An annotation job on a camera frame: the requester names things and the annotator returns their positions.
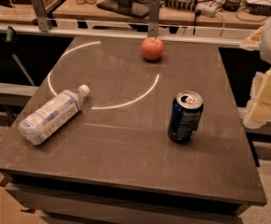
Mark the grey metal bracket left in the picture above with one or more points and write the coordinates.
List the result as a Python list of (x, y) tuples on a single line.
[(43, 21)]

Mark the grey metal bracket middle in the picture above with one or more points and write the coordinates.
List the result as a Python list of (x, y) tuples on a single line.
[(153, 22)]

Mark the grey metal bracket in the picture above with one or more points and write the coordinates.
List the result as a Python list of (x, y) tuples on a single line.
[(153, 22), (43, 21)]

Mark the black monitor stand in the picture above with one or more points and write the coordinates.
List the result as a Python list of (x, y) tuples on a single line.
[(125, 7)]

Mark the blue labelled plastic bottle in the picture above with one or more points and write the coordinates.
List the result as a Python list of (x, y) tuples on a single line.
[(41, 124)]

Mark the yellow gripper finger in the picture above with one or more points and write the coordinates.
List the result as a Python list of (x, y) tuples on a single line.
[(252, 42), (259, 105)]

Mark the black power strip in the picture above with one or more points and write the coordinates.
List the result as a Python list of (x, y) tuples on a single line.
[(188, 5)]

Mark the white power adapter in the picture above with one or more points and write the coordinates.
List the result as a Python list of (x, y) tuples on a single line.
[(207, 10)]

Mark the blue soda can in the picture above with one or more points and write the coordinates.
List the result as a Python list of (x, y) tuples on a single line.
[(187, 109)]

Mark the red apple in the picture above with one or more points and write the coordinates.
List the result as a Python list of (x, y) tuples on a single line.
[(152, 48)]

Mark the green handled tool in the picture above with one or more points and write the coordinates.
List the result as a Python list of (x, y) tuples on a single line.
[(10, 40)]

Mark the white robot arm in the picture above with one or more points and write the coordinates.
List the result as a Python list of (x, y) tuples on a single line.
[(265, 43)]

